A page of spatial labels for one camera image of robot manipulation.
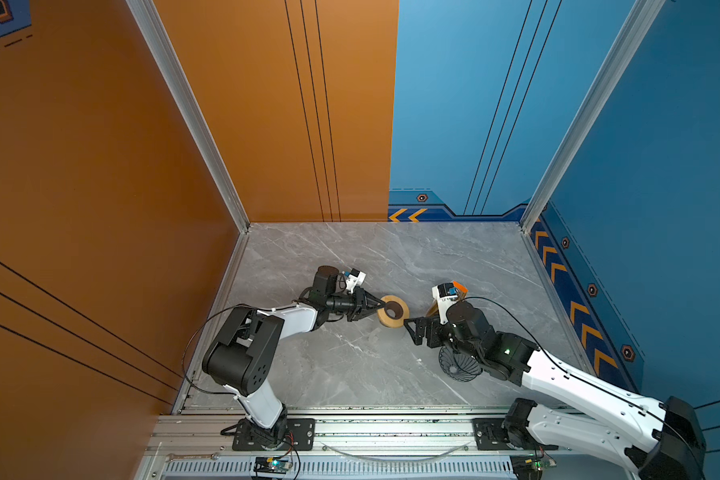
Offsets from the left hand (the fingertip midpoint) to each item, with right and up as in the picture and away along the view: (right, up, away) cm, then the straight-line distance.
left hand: (385, 305), depth 84 cm
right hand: (+7, -3, -8) cm, 11 cm away
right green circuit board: (+34, -35, -14) cm, 51 cm away
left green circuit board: (-28, -36, -13) cm, 47 cm away
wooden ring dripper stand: (+3, -2, +3) cm, 5 cm away
